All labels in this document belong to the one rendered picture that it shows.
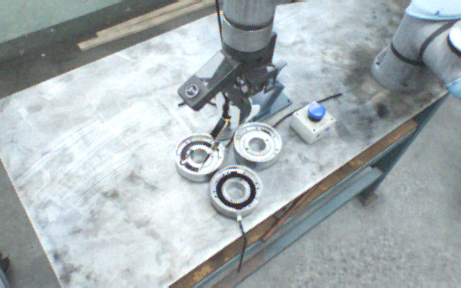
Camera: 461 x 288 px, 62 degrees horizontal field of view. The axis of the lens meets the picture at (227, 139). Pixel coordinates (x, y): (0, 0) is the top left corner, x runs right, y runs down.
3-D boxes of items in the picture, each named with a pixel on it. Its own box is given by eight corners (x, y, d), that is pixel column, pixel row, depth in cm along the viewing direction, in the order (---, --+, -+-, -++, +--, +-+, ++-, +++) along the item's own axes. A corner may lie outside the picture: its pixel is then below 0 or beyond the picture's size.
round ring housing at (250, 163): (265, 179, 83) (268, 169, 80) (223, 157, 86) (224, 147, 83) (286, 146, 89) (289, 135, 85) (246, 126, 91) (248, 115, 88)
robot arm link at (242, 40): (244, 38, 53) (209, 7, 56) (241, 63, 56) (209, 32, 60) (285, 18, 55) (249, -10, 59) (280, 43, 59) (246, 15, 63)
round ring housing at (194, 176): (187, 191, 80) (186, 182, 77) (167, 153, 86) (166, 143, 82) (231, 172, 84) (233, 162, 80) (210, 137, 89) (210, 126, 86)
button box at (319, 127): (309, 145, 89) (314, 133, 85) (289, 125, 92) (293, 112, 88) (334, 130, 92) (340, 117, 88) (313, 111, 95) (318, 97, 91)
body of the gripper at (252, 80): (274, 92, 69) (286, 39, 60) (237, 114, 66) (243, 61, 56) (247, 67, 73) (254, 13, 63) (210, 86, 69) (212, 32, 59)
